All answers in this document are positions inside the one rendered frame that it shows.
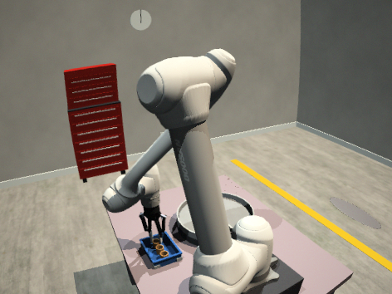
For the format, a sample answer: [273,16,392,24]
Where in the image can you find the blue crate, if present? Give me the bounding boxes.
[140,232,183,269]

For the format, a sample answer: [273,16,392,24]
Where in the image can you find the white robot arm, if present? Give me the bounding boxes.
[102,49,279,294]

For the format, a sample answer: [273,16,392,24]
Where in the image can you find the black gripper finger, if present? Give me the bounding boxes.
[139,213,154,242]
[153,214,167,244]

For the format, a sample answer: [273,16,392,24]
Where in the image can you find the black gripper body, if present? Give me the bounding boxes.
[143,205,161,221]

